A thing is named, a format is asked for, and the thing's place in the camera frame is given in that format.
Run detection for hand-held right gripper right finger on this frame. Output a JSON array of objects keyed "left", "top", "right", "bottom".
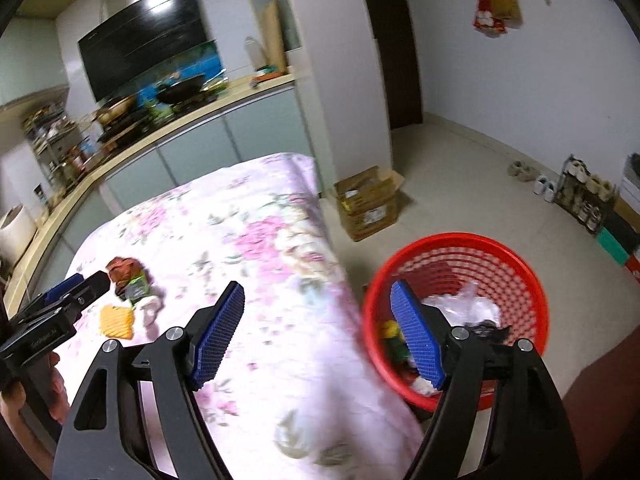
[{"left": 390, "top": 280, "right": 583, "bottom": 480}]

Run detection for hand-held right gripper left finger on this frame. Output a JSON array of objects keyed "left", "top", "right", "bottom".
[{"left": 52, "top": 280, "right": 246, "bottom": 480}]

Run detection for kitchen counter with cabinets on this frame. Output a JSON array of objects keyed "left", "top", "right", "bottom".
[{"left": 0, "top": 74, "right": 321, "bottom": 311}]

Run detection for pink floral blanket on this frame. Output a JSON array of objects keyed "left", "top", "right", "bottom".
[{"left": 55, "top": 154, "right": 426, "bottom": 480}]

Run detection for metal shoe rack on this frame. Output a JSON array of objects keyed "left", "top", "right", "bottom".
[{"left": 554, "top": 156, "right": 621, "bottom": 236}]

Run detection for dark brown door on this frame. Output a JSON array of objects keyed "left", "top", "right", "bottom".
[{"left": 355, "top": 0, "right": 425, "bottom": 131}]

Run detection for green yellow snack packet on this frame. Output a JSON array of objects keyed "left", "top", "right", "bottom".
[{"left": 382, "top": 320, "right": 414, "bottom": 362}]

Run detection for pale green wall cabinet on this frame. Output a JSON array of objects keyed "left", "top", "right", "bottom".
[{"left": 0, "top": 15, "right": 71, "bottom": 111}]

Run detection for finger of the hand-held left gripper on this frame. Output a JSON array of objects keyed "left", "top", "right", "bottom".
[
  {"left": 47, "top": 270, "right": 111, "bottom": 323},
  {"left": 10, "top": 274, "right": 85, "bottom": 320}
]

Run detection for white plastic bottle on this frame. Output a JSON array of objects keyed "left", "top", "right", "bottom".
[{"left": 244, "top": 36, "right": 265, "bottom": 71}]

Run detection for blue backsplash panel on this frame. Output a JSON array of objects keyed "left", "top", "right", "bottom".
[{"left": 135, "top": 40, "right": 223, "bottom": 111}]

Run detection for red hanging bag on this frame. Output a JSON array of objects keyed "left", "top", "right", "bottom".
[{"left": 472, "top": 0, "right": 507, "bottom": 37}]

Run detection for white box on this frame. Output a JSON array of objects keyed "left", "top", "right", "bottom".
[{"left": 620, "top": 152, "right": 640, "bottom": 201}]

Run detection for black plastic bag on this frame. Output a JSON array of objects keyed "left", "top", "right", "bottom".
[{"left": 462, "top": 322, "right": 512, "bottom": 346}]

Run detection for brass cooking pan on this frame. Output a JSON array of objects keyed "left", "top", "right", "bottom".
[{"left": 92, "top": 95, "right": 137, "bottom": 126}]

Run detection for black gas stove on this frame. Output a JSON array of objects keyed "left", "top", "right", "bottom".
[{"left": 97, "top": 102, "right": 221, "bottom": 143}]

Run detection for wooden cutting board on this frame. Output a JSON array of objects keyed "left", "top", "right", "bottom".
[{"left": 262, "top": 1, "right": 289, "bottom": 74}]

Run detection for black wok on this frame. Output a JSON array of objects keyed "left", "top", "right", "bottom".
[{"left": 155, "top": 75, "right": 207, "bottom": 107}]

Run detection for open cardboard box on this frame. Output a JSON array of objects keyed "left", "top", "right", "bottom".
[{"left": 334, "top": 166, "right": 406, "bottom": 242}]

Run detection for black box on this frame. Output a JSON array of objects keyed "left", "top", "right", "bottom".
[{"left": 600, "top": 210, "right": 640, "bottom": 256}]

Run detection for black range hood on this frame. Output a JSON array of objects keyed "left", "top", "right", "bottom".
[{"left": 77, "top": 0, "right": 209, "bottom": 104}]

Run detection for white rice cooker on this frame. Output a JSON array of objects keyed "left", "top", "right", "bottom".
[{"left": 0, "top": 204, "right": 38, "bottom": 266}]

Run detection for brown crumpled wrapper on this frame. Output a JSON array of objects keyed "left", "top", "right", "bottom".
[{"left": 106, "top": 256, "right": 143, "bottom": 293}]

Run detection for person's left hand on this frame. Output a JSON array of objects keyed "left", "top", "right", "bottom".
[{"left": 48, "top": 352, "right": 69, "bottom": 425}]

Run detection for green snack wrapper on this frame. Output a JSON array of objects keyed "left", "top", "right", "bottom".
[{"left": 124, "top": 274, "right": 153, "bottom": 307}]

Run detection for green box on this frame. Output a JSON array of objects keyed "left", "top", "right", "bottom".
[{"left": 596, "top": 227, "right": 629, "bottom": 263}]

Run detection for clear plastic bag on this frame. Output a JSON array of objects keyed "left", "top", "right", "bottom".
[{"left": 422, "top": 280, "right": 503, "bottom": 329}]

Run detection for red plastic mesh basket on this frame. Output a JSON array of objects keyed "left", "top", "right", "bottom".
[{"left": 362, "top": 232, "right": 550, "bottom": 413}]

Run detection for white shoes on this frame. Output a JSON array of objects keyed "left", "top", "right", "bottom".
[{"left": 532, "top": 175, "right": 556, "bottom": 204}]

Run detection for metal dish rack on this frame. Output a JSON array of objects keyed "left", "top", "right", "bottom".
[{"left": 22, "top": 105, "right": 96, "bottom": 186}]

